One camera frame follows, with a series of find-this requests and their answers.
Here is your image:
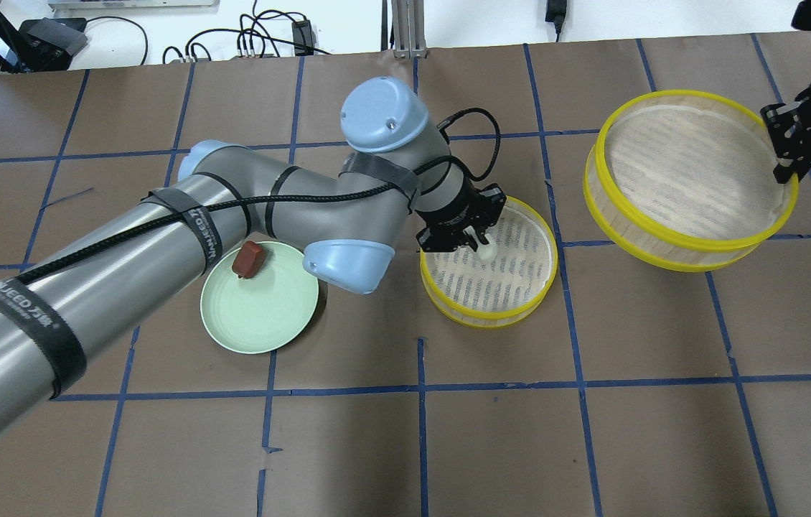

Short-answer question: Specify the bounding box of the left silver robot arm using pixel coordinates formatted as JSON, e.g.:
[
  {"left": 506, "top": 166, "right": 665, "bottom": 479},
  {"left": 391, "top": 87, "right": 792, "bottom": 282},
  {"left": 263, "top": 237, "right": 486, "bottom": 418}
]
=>
[{"left": 0, "top": 76, "right": 507, "bottom": 435}]

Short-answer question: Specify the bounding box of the white bun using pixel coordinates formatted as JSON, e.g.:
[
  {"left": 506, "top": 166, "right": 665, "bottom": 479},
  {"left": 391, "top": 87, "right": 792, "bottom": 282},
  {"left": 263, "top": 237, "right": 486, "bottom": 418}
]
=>
[{"left": 474, "top": 239, "right": 498, "bottom": 262}]

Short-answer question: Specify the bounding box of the brown bun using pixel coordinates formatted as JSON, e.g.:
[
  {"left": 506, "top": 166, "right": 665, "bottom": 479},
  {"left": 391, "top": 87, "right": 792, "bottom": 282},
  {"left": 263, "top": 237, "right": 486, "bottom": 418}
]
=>
[{"left": 231, "top": 240, "right": 268, "bottom": 279}]

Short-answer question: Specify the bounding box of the light green plate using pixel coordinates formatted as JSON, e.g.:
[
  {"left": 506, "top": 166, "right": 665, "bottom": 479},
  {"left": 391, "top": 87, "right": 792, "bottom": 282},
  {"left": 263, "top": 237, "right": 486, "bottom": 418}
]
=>
[{"left": 200, "top": 241, "right": 319, "bottom": 355}]

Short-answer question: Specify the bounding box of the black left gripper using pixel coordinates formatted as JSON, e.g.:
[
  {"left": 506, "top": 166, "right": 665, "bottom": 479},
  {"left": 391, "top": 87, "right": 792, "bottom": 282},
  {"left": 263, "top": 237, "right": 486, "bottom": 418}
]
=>
[{"left": 416, "top": 183, "right": 507, "bottom": 254}]

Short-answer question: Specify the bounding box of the aluminium frame post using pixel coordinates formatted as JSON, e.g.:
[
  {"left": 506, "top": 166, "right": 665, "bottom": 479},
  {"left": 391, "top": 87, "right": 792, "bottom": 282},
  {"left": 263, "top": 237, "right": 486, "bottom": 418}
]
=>
[{"left": 391, "top": 0, "right": 428, "bottom": 60}]

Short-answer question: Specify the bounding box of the black power adapter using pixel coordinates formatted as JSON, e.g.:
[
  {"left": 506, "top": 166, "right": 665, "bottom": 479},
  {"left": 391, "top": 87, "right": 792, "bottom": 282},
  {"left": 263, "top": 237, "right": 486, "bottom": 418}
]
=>
[{"left": 291, "top": 19, "right": 316, "bottom": 55}]

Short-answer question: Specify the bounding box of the yellow steamer layer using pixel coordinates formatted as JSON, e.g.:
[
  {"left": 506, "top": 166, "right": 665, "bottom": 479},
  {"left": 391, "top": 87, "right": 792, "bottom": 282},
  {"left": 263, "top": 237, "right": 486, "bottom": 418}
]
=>
[
  {"left": 582, "top": 90, "right": 799, "bottom": 274},
  {"left": 419, "top": 197, "right": 560, "bottom": 328}
]

